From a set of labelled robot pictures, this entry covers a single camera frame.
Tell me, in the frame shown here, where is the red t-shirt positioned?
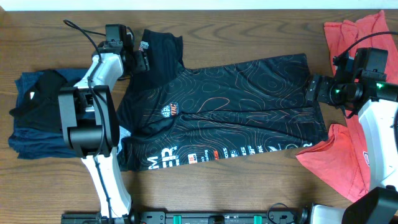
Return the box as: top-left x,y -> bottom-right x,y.
296,11 -> 389,202

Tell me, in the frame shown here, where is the folded black polo shirt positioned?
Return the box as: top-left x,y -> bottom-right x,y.
9,70 -> 80,133

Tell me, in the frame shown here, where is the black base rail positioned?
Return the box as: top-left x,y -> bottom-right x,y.
60,203 -> 309,224

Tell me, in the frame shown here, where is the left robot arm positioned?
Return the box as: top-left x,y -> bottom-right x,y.
58,24 -> 140,223

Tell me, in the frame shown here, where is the folded navy blue garment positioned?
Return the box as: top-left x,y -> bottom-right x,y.
9,68 -> 87,159

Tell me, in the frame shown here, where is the black patterned jersey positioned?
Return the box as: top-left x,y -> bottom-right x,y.
117,30 -> 328,171

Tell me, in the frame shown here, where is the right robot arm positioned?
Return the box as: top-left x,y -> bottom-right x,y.
302,48 -> 397,223

